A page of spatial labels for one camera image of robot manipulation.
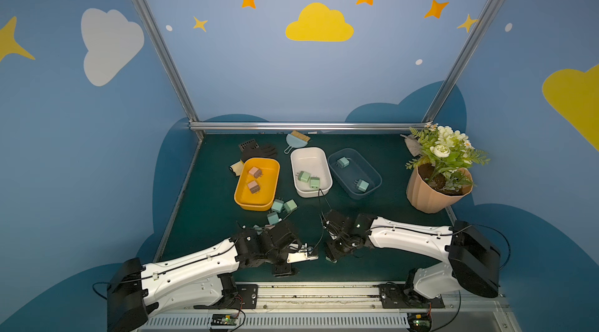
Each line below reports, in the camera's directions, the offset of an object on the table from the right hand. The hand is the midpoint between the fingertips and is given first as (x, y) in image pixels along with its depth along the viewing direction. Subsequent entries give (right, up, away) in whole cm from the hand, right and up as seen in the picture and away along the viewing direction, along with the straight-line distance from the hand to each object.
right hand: (333, 249), depth 82 cm
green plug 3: (-16, +13, +11) cm, 24 cm away
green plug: (-11, +24, +22) cm, 34 cm away
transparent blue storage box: (+12, +25, +23) cm, 36 cm away
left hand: (-13, +2, -7) cm, 15 cm away
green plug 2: (-6, +22, +20) cm, 30 cm away
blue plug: (+8, +31, +25) cm, 41 cm away
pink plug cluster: (-32, +20, +16) cm, 41 cm away
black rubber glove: (-36, +37, +29) cm, 59 cm away
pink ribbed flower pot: (+35, +19, +1) cm, 40 cm away
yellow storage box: (-28, +26, +23) cm, 45 cm away
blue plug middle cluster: (-23, +8, +11) cm, 27 cm away
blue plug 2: (+15, +21, +19) cm, 32 cm away
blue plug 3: (-21, +13, +11) cm, 28 cm away
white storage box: (-7, +26, +25) cm, 36 cm away
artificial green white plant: (+37, +33, -7) cm, 50 cm away
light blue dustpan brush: (-14, +42, +37) cm, 58 cm away
